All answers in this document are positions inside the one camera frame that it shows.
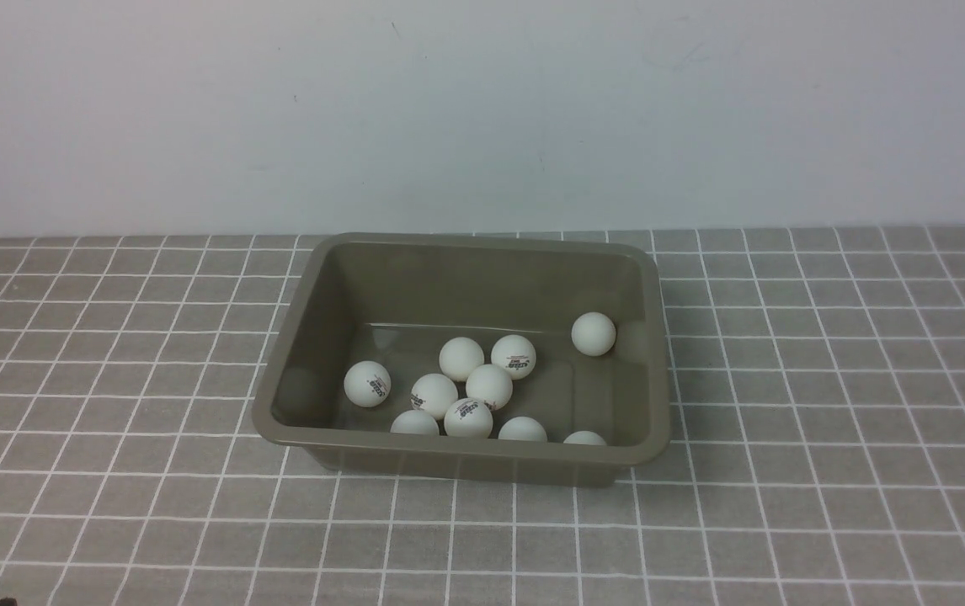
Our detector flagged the white ping-pong ball with logo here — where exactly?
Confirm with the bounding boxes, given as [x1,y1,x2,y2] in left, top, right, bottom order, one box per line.
[443,398,493,439]
[410,373,460,422]
[563,430,607,446]
[490,334,537,380]
[498,417,549,444]

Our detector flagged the grey checkered tablecloth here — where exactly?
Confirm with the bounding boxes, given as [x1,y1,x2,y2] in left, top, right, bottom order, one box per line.
[0,226,965,605]

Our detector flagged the olive plastic storage bin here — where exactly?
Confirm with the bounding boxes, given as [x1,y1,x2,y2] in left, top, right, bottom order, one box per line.
[251,233,672,486]

